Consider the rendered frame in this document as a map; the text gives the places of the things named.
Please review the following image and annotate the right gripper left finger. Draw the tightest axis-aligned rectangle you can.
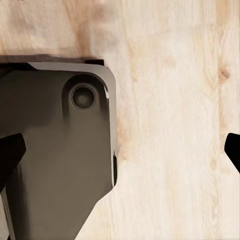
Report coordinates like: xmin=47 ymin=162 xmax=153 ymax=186
xmin=0 ymin=133 xmax=26 ymax=193

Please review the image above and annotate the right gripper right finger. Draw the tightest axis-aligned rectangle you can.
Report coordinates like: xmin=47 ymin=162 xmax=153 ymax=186
xmin=224 ymin=133 xmax=240 ymax=173

